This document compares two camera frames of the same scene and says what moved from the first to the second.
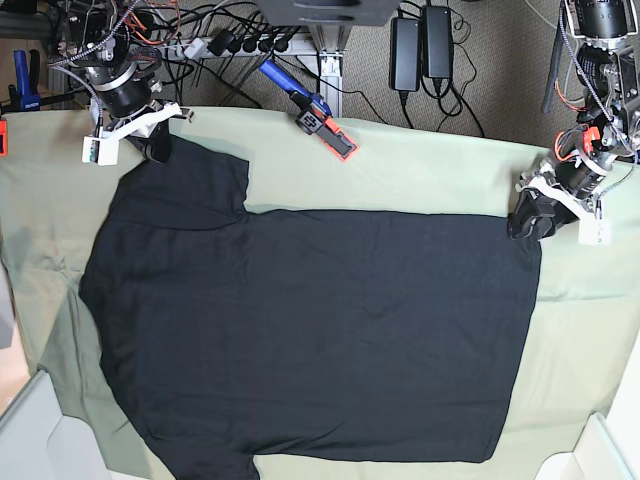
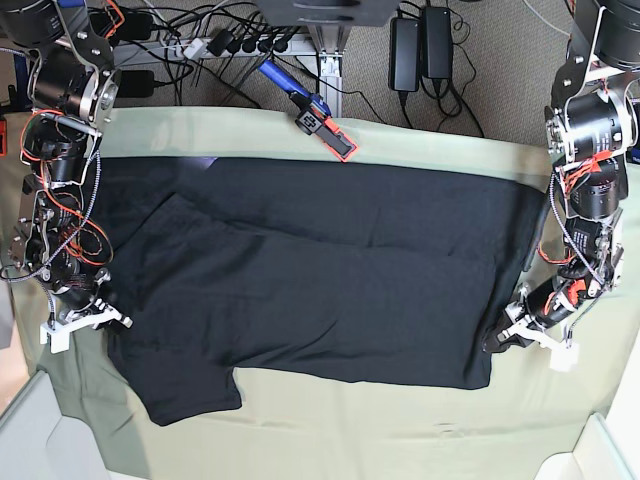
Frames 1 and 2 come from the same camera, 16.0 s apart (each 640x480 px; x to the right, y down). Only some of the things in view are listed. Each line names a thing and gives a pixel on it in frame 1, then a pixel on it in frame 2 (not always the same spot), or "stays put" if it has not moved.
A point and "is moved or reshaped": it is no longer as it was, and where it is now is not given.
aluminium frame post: [330, 41] stays put
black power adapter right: [437, 41] stays put
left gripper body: [145, 122] → [91, 315]
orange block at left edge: [3, 138] stays put
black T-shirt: [237, 334] is moved or reshaped
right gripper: [542, 178] → [524, 326]
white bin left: [39, 442] stays put
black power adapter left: [405, 54] stays put
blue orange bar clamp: [315, 113] stays put
